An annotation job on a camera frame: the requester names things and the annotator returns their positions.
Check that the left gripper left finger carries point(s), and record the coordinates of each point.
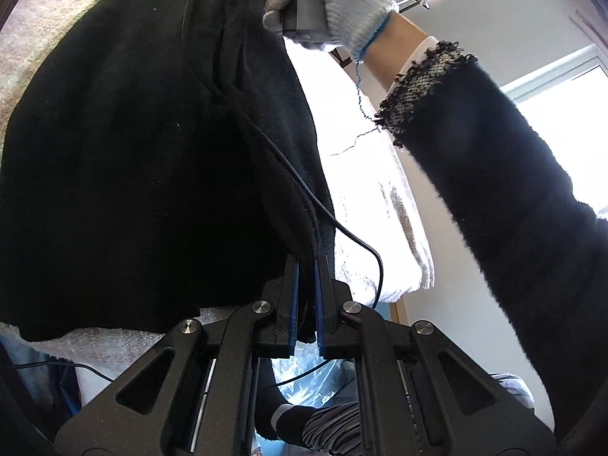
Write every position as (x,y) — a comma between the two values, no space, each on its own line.
(286,323)

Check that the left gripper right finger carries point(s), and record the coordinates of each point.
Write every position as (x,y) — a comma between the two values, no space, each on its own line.
(326,314)

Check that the black garment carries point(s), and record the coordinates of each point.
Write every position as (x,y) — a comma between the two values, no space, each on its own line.
(162,160)

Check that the right forearm dark sleeve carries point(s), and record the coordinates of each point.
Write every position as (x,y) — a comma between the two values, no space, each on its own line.
(542,252)

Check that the right hand white glove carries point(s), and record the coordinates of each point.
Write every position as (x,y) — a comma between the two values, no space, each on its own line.
(352,24)

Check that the white knitted blanket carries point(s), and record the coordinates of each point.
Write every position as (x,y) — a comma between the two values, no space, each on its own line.
(370,191)

